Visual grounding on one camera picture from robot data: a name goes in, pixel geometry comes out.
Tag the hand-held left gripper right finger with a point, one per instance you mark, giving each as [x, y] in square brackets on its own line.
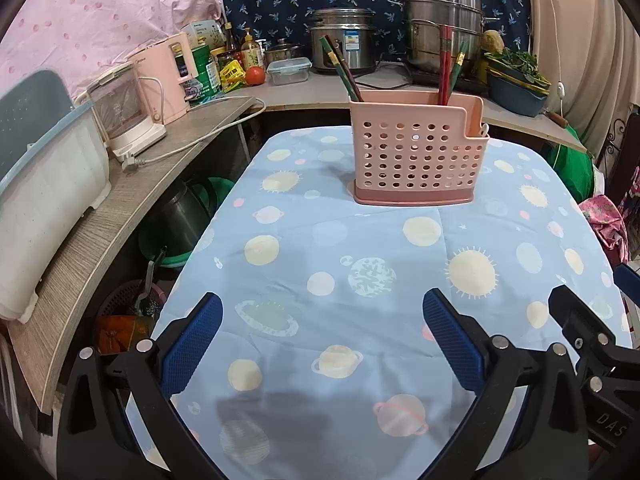
[450, 345]

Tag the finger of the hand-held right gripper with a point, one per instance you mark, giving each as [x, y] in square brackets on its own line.
[582, 325]
[630, 282]

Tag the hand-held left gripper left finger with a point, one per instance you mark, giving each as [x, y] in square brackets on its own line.
[192, 345]

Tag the pink perforated utensil holder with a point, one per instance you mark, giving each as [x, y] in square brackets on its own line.
[415, 155]

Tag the white ceramic spoon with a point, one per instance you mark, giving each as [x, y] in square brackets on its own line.
[486, 129]

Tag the green chopstick gold band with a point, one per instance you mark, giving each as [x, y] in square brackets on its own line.
[457, 67]
[340, 67]

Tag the red chopstick gold band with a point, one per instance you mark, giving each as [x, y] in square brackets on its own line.
[442, 65]

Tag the maroon chopstick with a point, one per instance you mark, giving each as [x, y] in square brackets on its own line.
[448, 60]

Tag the pink floral cloth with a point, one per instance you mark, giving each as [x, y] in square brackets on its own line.
[612, 215]

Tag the orange box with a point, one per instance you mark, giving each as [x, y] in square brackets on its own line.
[120, 335]

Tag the pink plastic basket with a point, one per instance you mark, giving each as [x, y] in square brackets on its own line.
[120, 300]

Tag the blue planet print tablecloth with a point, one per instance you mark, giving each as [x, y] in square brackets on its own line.
[350, 270]

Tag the green plastic bag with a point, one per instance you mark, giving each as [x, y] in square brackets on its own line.
[572, 170]

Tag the dark chair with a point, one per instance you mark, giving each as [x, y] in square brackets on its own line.
[622, 145]

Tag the wood grain side shelf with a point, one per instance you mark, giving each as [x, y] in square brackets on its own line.
[100, 240]

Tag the green basin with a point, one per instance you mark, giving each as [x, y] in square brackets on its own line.
[220, 190]

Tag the white plastic dish box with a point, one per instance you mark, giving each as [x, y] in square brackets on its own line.
[45, 200]

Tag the blue basin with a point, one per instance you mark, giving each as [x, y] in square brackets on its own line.
[515, 97]

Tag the white blender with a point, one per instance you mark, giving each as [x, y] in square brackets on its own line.
[125, 110]

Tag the leafy greens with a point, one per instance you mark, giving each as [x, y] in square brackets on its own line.
[520, 62]

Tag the pink electric kettle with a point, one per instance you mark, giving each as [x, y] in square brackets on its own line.
[162, 85]

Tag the beige curtain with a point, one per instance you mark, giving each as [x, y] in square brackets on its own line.
[585, 20]

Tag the black induction cooktop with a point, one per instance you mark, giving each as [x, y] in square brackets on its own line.
[425, 79]

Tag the green can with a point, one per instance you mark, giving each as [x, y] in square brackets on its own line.
[206, 77]

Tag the yellow snack packet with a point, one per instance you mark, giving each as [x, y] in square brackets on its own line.
[232, 76]

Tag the grey countertop board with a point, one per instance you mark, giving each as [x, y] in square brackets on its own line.
[310, 95]

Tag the tomato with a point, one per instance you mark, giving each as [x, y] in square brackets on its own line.
[255, 75]

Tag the tan loofah sponge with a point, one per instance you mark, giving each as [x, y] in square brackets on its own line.
[493, 41]

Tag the clear food container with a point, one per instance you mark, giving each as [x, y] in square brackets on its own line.
[288, 72]

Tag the yellow soap bottle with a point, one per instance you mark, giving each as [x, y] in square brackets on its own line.
[251, 52]

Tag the small lidded steel pot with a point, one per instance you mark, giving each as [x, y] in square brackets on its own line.
[282, 52]

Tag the dark sauce bottle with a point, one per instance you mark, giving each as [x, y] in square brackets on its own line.
[231, 39]

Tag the white carton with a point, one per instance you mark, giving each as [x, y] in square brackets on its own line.
[205, 34]

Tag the steel steamer pot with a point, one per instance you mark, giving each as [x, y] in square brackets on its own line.
[425, 25]

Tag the steel rice cooker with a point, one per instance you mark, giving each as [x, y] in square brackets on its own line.
[345, 35]

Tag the pink dotted cloth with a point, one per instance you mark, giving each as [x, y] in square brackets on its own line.
[75, 15]

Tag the navy leaf print cloth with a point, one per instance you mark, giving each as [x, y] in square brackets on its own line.
[280, 0]

